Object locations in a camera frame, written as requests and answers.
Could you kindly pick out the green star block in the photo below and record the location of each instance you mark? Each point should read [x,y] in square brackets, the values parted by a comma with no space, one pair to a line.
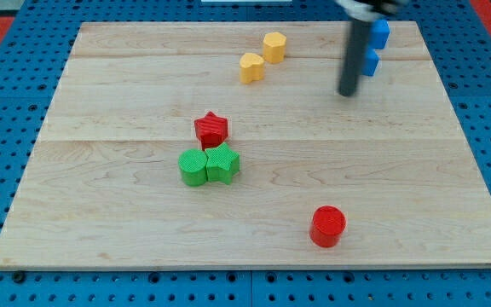
[222,163]

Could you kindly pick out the red star block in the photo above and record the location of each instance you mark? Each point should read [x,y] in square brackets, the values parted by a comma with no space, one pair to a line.
[211,130]

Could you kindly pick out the blue lower block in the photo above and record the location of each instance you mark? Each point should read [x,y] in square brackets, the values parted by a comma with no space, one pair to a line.
[370,63]

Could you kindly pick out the red cylinder block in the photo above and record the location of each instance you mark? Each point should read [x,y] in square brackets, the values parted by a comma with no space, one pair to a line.
[327,226]

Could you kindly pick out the yellow heart block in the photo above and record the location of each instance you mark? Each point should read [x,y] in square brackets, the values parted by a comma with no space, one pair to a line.
[251,68]

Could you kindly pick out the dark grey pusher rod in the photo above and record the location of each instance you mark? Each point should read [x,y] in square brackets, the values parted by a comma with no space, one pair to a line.
[354,56]

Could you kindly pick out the blue upper block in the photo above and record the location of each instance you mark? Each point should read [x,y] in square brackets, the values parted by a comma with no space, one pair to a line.
[380,33]

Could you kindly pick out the green cylinder block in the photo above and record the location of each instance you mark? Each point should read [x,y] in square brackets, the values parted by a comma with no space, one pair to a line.
[192,165]

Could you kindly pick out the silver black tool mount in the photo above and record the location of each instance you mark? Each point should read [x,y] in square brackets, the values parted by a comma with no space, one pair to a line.
[371,10]

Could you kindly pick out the yellow hexagon block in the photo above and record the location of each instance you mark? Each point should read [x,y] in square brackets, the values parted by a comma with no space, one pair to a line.
[274,47]

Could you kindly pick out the blue block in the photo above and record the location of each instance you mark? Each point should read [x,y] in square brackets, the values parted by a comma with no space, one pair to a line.
[370,63]
[380,33]

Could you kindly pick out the wooden board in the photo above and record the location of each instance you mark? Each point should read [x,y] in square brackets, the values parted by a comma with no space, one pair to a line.
[102,190]

